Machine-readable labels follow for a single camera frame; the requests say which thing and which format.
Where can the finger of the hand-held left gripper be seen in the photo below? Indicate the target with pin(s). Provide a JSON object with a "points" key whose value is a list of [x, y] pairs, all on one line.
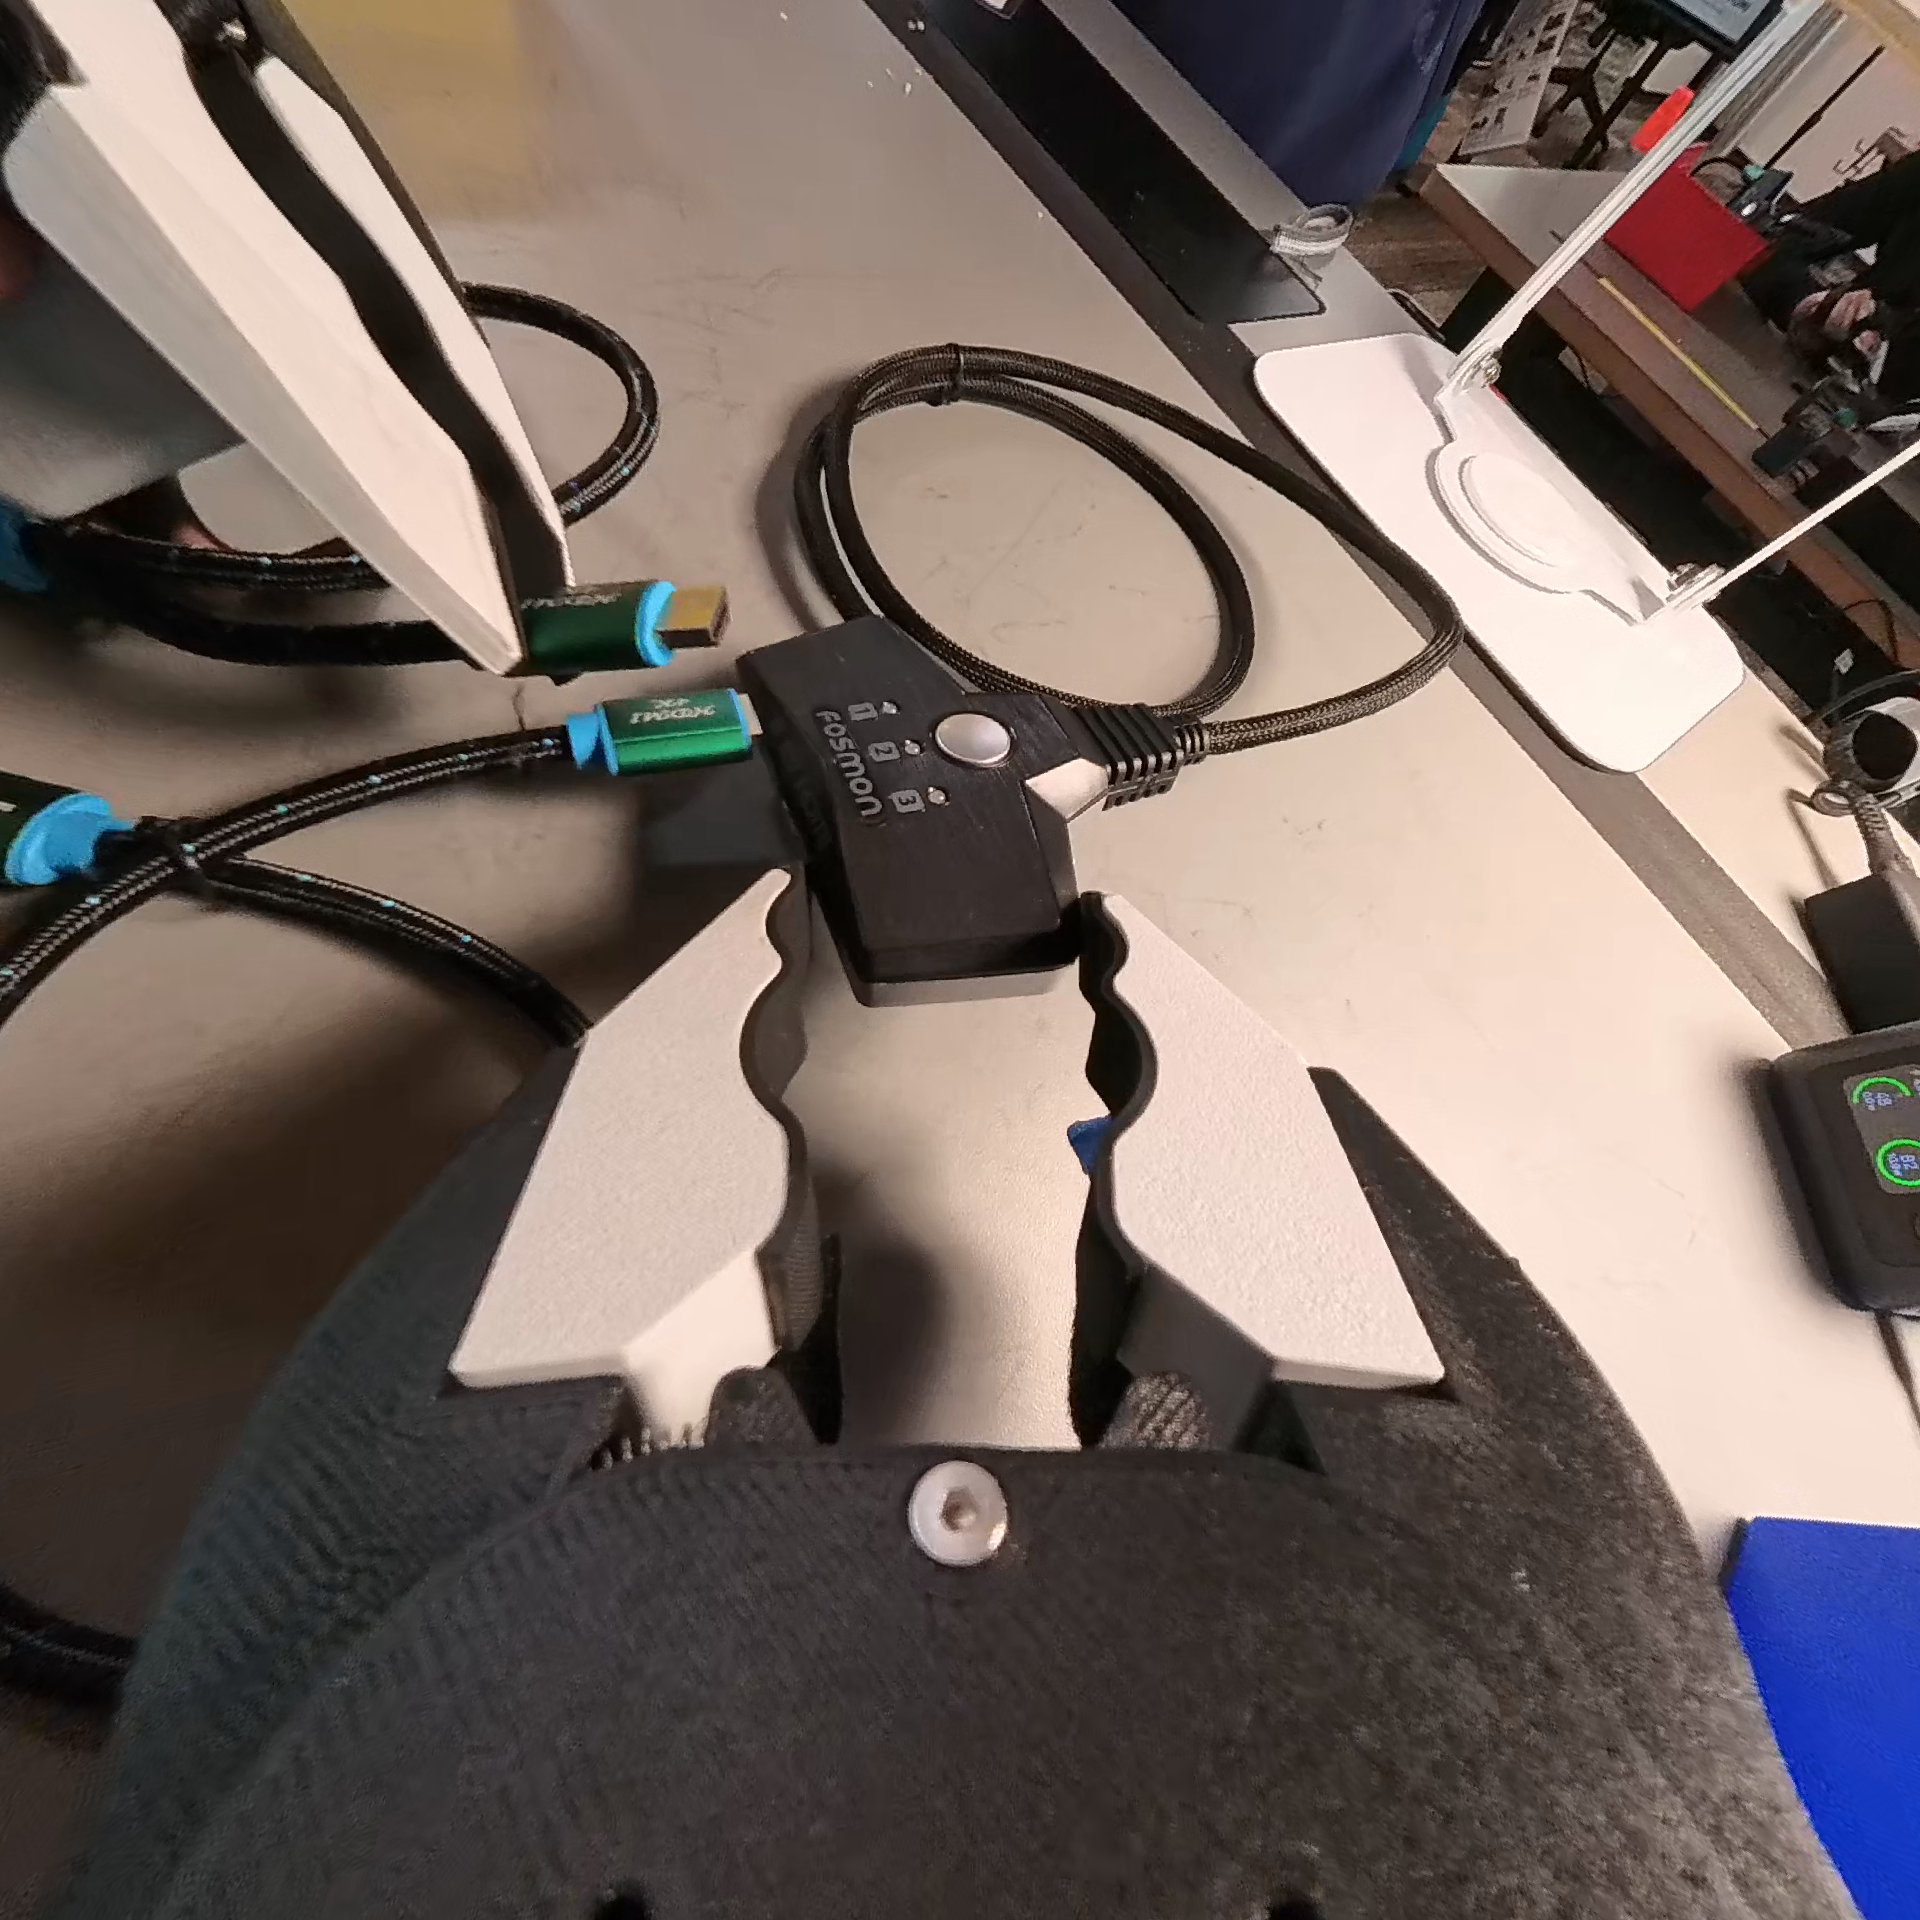
{"points": [[425, 317], [193, 300]]}

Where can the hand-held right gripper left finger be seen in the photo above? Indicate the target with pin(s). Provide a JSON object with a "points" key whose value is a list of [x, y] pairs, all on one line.
{"points": [[629, 1200]]}

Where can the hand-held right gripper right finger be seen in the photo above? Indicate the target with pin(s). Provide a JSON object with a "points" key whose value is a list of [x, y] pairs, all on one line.
{"points": [[1260, 1200]]}

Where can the black square HDMI hub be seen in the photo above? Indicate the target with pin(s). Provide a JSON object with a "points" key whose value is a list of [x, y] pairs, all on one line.
{"points": [[1139, 758]]}

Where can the black power bank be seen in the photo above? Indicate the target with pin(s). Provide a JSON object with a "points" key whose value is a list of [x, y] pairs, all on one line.
{"points": [[1845, 1215]]}

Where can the black power adapter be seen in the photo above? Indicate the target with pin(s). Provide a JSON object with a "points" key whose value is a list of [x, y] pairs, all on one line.
{"points": [[1868, 944]]}

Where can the white base lamp stand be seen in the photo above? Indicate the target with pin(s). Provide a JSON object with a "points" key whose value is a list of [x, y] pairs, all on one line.
{"points": [[1381, 433]]}

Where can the wooden work table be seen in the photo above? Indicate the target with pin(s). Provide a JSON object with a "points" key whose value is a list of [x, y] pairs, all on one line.
{"points": [[1635, 344]]}

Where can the red plastic bin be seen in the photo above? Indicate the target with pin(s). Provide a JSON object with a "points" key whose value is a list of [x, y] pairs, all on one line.
{"points": [[1694, 240]]}

